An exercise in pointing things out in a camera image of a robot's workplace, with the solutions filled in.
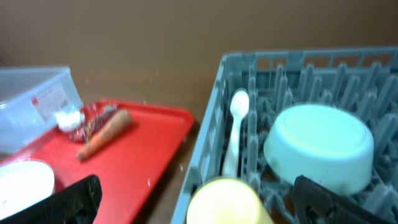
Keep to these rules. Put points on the grey dishwasher rack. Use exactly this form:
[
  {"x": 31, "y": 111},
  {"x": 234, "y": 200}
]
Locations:
[{"x": 362, "y": 81}]

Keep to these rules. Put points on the mint green bowl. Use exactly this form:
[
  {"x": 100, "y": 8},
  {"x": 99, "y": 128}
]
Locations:
[{"x": 327, "y": 145}]

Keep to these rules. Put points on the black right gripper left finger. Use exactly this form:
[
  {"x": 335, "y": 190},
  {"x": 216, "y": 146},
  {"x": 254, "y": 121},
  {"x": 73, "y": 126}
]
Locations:
[{"x": 77, "y": 203}]

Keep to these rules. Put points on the yellow plastic cup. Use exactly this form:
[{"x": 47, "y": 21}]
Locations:
[{"x": 226, "y": 201}]

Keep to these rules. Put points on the orange carrot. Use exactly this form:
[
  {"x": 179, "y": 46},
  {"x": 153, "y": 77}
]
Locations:
[{"x": 118, "y": 123}]

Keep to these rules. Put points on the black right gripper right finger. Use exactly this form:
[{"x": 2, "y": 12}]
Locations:
[{"x": 314, "y": 202}]

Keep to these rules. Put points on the light blue plate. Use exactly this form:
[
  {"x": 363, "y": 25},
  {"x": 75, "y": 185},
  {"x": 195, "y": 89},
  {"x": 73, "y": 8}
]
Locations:
[{"x": 24, "y": 184}]

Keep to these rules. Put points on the clear plastic bin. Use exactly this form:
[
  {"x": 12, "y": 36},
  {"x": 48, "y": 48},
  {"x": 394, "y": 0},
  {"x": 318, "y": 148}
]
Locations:
[{"x": 30, "y": 96}]

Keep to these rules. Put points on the red candy wrapper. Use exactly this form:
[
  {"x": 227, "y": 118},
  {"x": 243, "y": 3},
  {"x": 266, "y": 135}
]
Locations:
[{"x": 87, "y": 130}]

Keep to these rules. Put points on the red plastic tray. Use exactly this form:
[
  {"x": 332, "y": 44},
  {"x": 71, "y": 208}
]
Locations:
[{"x": 128, "y": 168}]

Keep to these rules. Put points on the white tissue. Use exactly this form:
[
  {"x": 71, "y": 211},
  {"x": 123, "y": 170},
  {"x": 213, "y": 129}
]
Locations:
[{"x": 71, "y": 121}]

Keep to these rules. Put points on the white plastic spoon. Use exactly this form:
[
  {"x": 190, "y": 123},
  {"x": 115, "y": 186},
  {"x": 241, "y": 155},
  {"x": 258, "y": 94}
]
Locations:
[{"x": 239, "y": 108}]

